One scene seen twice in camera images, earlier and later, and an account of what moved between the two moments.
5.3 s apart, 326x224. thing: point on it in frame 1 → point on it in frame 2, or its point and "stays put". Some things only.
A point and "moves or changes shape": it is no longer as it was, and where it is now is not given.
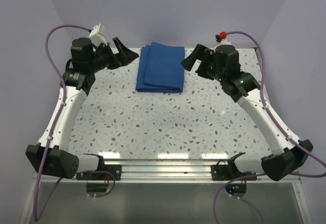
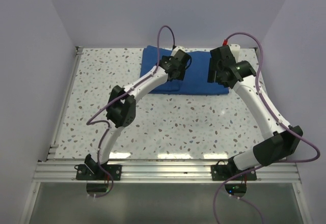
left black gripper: [124, 57] → [182, 74]
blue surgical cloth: [159, 69] moves or changes shape
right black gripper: [188, 62] → [212, 74]
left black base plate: [116, 169] stays put
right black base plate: [222, 172] stays put
